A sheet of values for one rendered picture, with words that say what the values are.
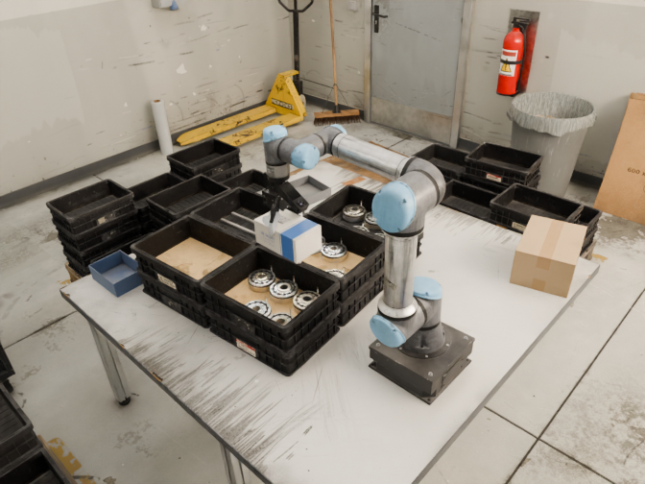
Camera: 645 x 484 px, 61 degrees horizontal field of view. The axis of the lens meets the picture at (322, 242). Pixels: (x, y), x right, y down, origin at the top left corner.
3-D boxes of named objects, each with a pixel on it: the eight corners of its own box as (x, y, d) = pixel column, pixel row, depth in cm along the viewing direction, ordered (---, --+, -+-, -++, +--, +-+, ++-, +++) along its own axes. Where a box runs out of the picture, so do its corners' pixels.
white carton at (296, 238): (322, 248, 186) (321, 225, 181) (297, 263, 179) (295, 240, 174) (281, 228, 198) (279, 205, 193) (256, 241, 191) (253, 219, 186)
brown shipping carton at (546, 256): (566, 299, 213) (576, 265, 204) (509, 282, 222) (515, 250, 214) (578, 258, 235) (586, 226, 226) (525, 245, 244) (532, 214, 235)
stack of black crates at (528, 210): (567, 272, 317) (585, 205, 293) (543, 297, 300) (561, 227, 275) (503, 247, 341) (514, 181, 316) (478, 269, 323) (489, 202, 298)
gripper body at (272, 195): (279, 198, 187) (276, 165, 181) (297, 205, 182) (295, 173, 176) (262, 206, 183) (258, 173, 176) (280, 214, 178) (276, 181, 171)
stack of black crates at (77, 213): (125, 239, 363) (108, 178, 338) (150, 255, 345) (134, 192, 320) (66, 266, 339) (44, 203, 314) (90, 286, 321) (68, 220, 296)
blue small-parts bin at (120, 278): (149, 279, 232) (146, 266, 228) (117, 298, 223) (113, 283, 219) (123, 262, 243) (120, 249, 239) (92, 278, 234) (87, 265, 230)
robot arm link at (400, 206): (426, 332, 171) (442, 177, 139) (396, 359, 162) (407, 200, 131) (394, 315, 178) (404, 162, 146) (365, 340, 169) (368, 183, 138)
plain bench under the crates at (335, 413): (565, 380, 269) (600, 264, 231) (351, 669, 174) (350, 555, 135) (325, 257, 363) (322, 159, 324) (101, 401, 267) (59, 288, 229)
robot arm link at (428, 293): (448, 313, 177) (451, 279, 170) (424, 335, 170) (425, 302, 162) (418, 299, 185) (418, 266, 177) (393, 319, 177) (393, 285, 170)
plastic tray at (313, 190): (309, 182, 301) (308, 174, 298) (331, 196, 287) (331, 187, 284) (267, 198, 287) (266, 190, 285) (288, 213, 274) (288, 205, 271)
